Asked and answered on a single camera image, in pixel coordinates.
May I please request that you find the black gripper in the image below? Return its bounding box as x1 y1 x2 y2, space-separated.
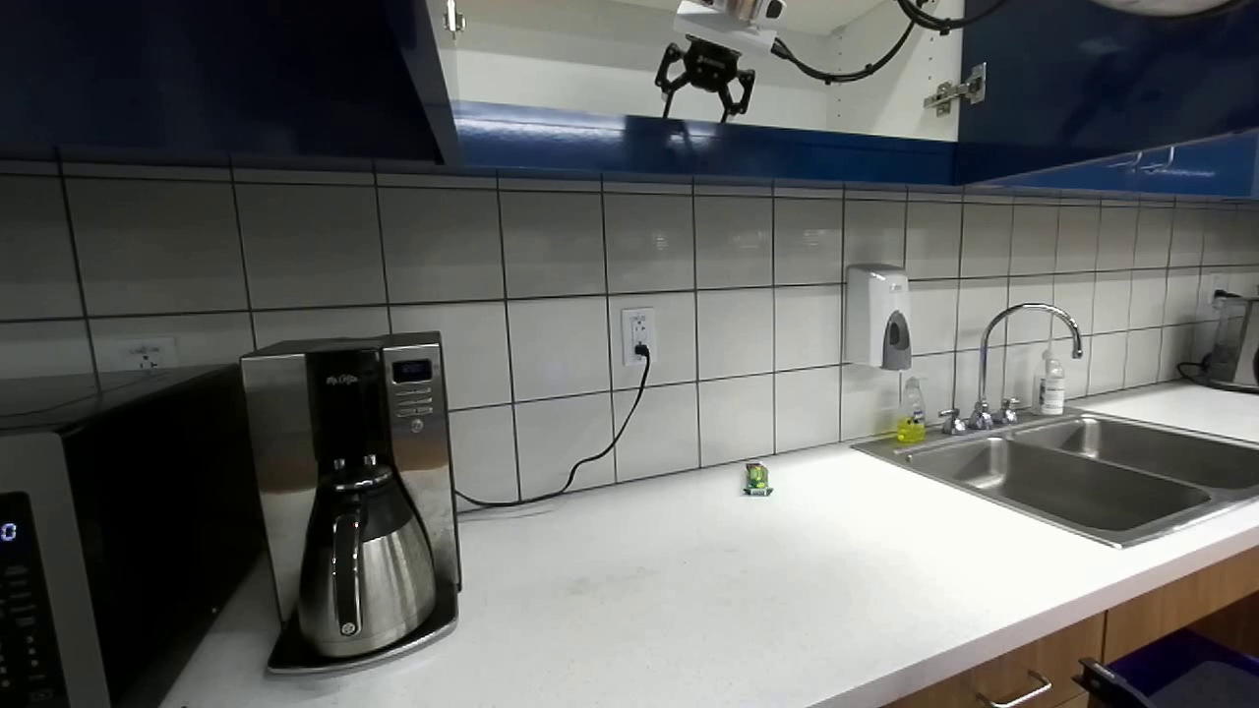
655 37 765 125

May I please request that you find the metal cupboard hinge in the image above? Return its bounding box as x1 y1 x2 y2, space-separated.
921 60 993 119

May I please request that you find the blue cupboard door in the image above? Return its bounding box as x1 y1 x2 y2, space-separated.
954 0 1259 189
0 0 461 175

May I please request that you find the yellow dish soap bottle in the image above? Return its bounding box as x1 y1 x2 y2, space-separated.
891 370 934 451

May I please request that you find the chrome gooseneck faucet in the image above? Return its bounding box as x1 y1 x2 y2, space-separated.
974 298 1090 432

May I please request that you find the white pump bottle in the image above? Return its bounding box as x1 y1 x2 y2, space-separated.
1034 337 1072 421

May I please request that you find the steel black coffee maker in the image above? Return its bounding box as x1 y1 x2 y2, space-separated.
235 332 469 678

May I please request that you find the stainless steel sink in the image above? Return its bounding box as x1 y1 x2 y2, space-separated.
853 408 1259 550

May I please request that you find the steel coffee carafe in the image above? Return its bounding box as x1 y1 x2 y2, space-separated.
293 451 447 662

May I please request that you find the dark countertop appliance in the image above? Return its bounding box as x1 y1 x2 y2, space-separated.
1172 286 1259 397

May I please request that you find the wooden base cabinet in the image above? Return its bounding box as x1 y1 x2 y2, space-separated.
887 548 1259 708

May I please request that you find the black microwave oven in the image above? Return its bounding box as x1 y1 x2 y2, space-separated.
0 361 263 708

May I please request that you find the blue chair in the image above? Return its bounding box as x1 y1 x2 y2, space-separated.
1073 627 1259 708

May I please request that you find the white wrist mount plate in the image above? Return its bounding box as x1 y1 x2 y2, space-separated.
672 0 781 54

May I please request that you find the white interior wall cupboard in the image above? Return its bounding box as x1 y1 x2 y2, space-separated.
423 0 974 189

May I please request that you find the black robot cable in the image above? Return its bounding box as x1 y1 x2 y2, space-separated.
768 0 1016 85

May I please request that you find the white wall outlet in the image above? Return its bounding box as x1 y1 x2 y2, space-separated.
617 302 662 373
127 337 179 383

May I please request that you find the white wall soap dispenser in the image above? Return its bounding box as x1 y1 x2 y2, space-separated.
844 262 921 376

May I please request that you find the black power cord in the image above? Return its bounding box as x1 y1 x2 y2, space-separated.
448 341 658 515

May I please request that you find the metal drawer handle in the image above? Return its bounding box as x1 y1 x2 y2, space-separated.
974 668 1064 708

